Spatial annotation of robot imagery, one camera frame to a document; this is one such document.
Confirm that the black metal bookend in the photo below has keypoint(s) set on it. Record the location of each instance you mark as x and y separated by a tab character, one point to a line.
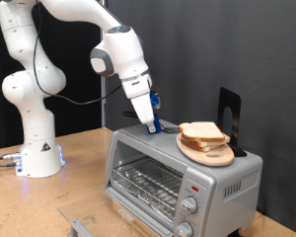
235	108

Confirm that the vertical metal pole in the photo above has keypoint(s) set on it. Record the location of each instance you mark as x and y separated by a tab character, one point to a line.
103	112

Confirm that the oval wooden cutting board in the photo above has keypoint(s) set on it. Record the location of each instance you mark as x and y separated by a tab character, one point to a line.
207	158

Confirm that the silver toaster oven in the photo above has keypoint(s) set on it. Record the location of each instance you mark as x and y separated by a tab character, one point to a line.
213	184

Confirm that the black spatula with blue block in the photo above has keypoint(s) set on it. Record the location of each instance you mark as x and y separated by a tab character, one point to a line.
158	123

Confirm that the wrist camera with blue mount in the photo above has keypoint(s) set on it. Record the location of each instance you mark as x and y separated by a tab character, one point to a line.
155	100

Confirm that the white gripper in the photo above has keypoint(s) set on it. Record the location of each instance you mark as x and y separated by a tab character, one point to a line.
141	98

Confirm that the silver oven knob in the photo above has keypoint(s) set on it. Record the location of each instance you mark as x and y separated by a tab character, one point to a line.
184	229
189	205

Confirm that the red oven indicator light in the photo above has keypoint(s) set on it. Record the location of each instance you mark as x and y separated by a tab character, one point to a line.
195	189

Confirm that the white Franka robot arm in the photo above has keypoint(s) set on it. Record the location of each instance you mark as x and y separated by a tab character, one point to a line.
29	89

